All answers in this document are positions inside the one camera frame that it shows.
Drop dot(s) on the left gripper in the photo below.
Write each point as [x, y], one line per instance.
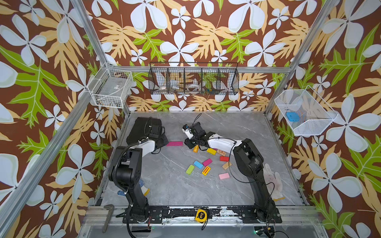
[165, 139]

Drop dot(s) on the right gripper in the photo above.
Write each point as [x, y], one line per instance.
[188, 144]

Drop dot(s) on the blue block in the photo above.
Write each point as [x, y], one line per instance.
[198, 164]

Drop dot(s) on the green block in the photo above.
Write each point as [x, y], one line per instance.
[190, 169]

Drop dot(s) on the orange cylinder block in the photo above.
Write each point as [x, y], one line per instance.
[196, 149]

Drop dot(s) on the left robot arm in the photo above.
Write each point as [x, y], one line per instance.
[125, 173]

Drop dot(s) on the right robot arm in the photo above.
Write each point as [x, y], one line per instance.
[249, 162]

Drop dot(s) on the black plastic case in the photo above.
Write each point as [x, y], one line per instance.
[137, 132]

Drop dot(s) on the patterned wooden block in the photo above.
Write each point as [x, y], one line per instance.
[222, 153]

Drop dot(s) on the yellow red striped block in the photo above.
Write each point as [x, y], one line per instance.
[206, 170]

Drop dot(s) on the tan wooden block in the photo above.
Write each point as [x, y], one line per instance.
[227, 165]

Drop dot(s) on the light pink block bottom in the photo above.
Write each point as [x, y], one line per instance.
[224, 176]

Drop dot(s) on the blue knit glove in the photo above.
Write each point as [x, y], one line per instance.
[144, 189]

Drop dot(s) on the yellow tape measure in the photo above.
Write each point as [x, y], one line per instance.
[201, 216]

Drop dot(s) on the white work glove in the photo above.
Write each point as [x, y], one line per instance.
[274, 183]

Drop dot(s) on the grey metal clamp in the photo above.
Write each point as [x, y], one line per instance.
[110, 208]

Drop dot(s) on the blue object in basket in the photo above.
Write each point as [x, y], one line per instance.
[292, 117]

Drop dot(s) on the black wire basket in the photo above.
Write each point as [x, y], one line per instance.
[214, 78]

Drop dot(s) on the white wire basket left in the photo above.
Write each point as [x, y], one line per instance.
[110, 87]

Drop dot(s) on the white wire basket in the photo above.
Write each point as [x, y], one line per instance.
[110, 87]
[316, 115]

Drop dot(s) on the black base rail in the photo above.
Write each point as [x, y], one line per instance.
[244, 213]

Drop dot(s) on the white wire basket right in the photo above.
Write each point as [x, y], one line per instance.
[316, 115]

